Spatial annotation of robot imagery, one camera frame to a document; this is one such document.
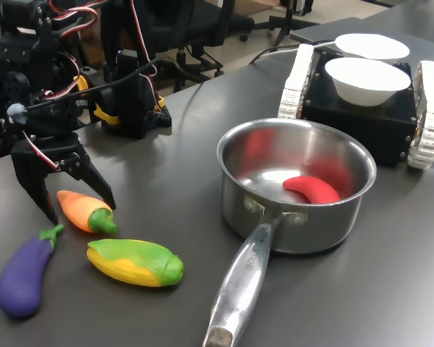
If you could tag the pale grey putty lump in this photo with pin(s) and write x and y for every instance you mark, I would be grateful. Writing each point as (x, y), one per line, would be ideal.
(16, 112)

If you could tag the red toy chilli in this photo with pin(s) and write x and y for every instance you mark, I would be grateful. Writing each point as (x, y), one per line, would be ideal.
(314, 191)

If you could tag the yellow green toy corn cob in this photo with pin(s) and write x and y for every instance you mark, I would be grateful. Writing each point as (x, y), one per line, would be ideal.
(130, 267)

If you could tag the black office chair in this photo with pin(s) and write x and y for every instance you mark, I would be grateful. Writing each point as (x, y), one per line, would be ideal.
(188, 21)

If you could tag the black yellow table clamp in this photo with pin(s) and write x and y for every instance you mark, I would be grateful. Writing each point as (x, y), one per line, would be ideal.
(160, 103)
(106, 117)

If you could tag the black chair base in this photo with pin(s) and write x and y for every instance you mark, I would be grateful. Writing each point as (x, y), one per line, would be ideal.
(285, 25)

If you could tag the orange toy carrot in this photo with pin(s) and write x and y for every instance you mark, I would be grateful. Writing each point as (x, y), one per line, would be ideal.
(76, 209)

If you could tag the tracked vehicle with white tracks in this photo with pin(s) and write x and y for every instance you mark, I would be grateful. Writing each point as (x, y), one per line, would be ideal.
(361, 123)

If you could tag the purple toy aubergine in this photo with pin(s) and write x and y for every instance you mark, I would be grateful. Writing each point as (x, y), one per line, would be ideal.
(21, 278)

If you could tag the white bowl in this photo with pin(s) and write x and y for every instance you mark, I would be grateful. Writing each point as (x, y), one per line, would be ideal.
(369, 45)
(365, 90)

